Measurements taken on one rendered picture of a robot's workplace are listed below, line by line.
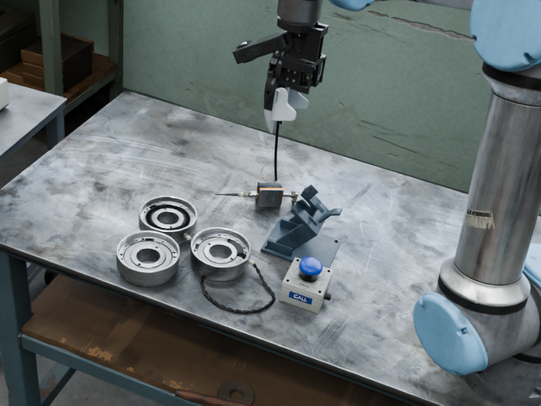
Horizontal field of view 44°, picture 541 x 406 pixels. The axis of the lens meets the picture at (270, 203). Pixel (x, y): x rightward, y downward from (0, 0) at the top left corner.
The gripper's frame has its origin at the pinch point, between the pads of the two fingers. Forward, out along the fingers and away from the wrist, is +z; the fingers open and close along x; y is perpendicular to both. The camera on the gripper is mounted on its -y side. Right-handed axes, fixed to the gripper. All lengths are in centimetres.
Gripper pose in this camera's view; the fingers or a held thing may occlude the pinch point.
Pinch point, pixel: (273, 120)
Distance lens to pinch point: 127.4
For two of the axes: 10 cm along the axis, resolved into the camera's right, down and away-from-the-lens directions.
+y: 9.1, 3.1, -2.9
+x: 4.0, -4.5, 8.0
